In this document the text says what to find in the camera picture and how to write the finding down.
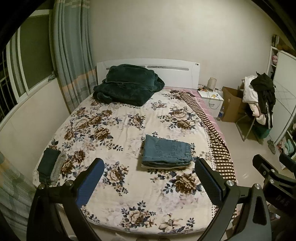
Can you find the window frame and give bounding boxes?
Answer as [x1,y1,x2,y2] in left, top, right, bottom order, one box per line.
[1,6,55,123]

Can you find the dark green folded blanket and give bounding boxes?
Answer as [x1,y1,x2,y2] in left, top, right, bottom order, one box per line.
[93,64,165,107]

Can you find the chair piled with clothes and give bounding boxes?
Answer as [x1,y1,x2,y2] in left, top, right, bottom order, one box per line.
[239,72,276,142]

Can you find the pink bed sheet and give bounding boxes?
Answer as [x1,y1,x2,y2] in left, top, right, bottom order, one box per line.
[164,86,227,144]

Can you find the blue denim pants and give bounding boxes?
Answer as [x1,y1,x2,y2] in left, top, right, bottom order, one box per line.
[142,135,193,169]

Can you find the beige table lamp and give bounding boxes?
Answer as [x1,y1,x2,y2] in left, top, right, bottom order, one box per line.
[207,77,217,90]

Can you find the brown cardboard box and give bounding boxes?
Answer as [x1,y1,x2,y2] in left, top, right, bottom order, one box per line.
[222,86,246,123]

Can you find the white bed headboard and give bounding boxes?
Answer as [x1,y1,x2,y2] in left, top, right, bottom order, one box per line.
[96,58,200,89]

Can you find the brown checkered blanket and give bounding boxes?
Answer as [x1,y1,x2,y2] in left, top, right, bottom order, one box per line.
[171,90,239,218]

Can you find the white wardrobe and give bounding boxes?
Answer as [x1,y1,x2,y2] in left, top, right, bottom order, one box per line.
[267,35,295,159]

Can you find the small dark grey folded clothes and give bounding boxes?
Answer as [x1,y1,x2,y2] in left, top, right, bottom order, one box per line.
[37,148,66,185]

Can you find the grey striped curtain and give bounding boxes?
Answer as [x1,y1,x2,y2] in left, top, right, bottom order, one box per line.
[52,1,97,112]

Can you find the white bedside table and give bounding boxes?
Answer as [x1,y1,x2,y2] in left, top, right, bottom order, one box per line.
[198,90,224,118]

